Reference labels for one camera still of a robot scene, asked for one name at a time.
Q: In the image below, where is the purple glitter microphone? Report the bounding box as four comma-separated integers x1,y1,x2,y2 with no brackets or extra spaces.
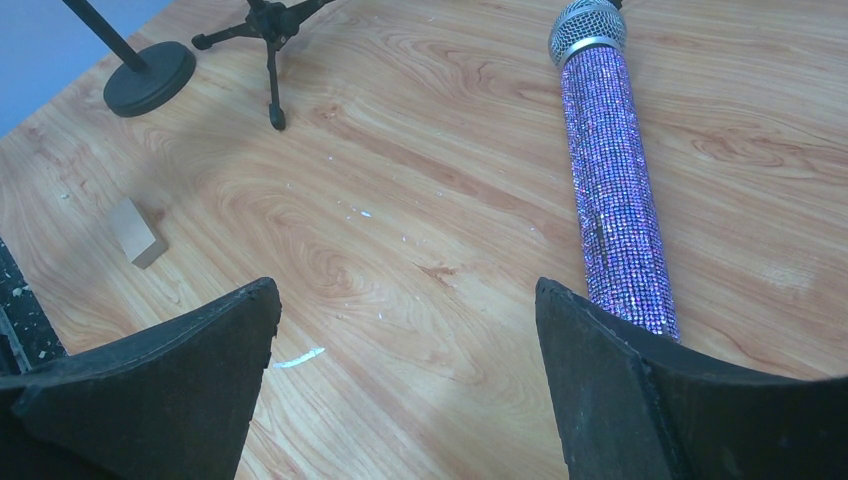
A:
548,1,680,341

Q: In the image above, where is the black round-base mic stand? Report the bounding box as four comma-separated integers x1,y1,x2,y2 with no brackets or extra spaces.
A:
64,0,196,118

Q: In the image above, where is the small wooden block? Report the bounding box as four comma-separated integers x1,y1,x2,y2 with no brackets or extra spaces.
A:
108,197,168,269

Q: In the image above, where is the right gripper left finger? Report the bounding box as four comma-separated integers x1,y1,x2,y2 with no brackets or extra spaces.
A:
1,277,282,479

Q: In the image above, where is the black tripod clip mic stand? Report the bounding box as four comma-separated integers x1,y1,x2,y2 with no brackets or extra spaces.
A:
191,0,332,131

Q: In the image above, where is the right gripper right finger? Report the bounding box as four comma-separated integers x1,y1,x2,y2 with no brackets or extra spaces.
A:
535,277,847,479

